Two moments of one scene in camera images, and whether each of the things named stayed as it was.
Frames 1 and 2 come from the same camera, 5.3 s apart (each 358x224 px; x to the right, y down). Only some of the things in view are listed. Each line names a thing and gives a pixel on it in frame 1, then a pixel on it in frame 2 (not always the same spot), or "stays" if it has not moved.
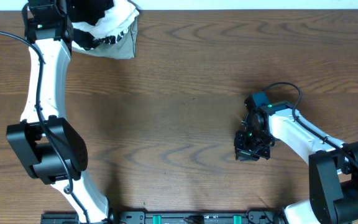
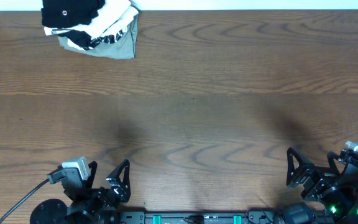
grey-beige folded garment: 123,48 stays
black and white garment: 82,40 stays
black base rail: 169,217 stays
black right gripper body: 253,145 → 323,188
